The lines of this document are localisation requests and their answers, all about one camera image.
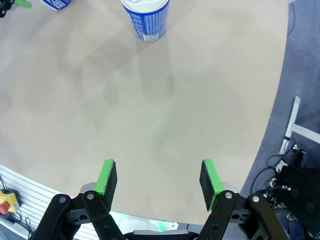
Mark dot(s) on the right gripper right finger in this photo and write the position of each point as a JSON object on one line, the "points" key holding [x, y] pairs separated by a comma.
{"points": [[225, 215]]}

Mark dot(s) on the grooved aluminium base rail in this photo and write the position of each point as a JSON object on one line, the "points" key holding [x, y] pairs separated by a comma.
{"points": [[32, 185]]}

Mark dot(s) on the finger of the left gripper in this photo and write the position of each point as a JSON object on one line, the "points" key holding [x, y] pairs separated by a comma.
{"points": [[22, 3]]}

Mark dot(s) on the yellow emergency stop box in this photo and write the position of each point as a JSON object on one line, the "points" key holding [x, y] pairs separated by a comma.
{"points": [[8, 200]]}

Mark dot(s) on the white side table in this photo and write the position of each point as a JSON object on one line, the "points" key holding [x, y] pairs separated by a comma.
{"points": [[293, 117]]}

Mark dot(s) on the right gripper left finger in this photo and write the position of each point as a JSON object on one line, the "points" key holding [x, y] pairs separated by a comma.
{"points": [[100, 215]]}

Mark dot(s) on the blue white Pocari can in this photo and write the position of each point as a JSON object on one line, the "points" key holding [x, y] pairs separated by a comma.
{"points": [[147, 20], [56, 3]]}

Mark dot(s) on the black control box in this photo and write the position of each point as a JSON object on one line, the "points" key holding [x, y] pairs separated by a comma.
{"points": [[300, 190]]}

